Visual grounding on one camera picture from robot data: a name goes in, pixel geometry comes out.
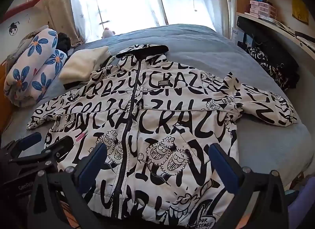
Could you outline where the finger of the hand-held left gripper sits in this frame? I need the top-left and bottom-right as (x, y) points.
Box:
(0, 132), (42, 160)
(8, 137), (80, 171)

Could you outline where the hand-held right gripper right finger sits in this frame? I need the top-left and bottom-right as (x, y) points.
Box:
(209, 143), (288, 229)

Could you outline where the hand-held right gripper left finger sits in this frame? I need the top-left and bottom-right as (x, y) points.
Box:
(28, 142), (109, 229)

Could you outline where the white black-lettered jacket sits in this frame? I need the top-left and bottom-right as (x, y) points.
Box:
(27, 44), (299, 229)

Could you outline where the orange wooden headboard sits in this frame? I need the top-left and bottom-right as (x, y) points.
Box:
(0, 64), (13, 131)

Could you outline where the folded black yellow garment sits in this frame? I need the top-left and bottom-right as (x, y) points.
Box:
(63, 77), (86, 90)

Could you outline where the blue floral blanket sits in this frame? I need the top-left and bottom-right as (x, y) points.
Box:
(4, 28), (68, 107)

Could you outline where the cream folded sweater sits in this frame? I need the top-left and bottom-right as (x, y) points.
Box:
(58, 46), (111, 89)

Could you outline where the purple cloth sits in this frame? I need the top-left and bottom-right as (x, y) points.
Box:
(288, 177), (315, 229)

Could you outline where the black clothing pile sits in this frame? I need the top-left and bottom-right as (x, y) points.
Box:
(56, 32), (74, 52)

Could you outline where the black white patterned cloth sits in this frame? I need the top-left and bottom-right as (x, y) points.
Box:
(246, 47), (291, 87)

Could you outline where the grey blue bed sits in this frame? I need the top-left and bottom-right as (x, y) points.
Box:
(0, 24), (315, 195)

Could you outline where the white plush toy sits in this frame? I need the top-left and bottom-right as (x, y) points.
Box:
(102, 27), (116, 39)

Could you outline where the blue white cardboard box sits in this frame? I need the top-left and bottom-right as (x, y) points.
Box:
(231, 27), (254, 47)

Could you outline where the black bag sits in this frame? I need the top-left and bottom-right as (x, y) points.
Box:
(236, 18), (299, 89)

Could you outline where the curved white desk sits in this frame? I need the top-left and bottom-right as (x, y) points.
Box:
(236, 13), (315, 91)

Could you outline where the beige curtain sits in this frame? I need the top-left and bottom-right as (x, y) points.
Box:
(37, 0), (85, 46)

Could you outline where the stack of pink boxes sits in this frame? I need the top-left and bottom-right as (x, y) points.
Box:
(248, 0), (277, 19)

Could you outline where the yellow cloth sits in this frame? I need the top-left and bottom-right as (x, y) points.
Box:
(292, 0), (309, 25)

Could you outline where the cartoon face wall sticker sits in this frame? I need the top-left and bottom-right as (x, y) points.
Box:
(8, 21), (20, 36)

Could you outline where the window latch handle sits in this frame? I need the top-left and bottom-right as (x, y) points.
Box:
(96, 0), (111, 26)

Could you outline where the red wall decal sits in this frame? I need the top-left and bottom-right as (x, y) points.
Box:
(5, 0), (42, 15)

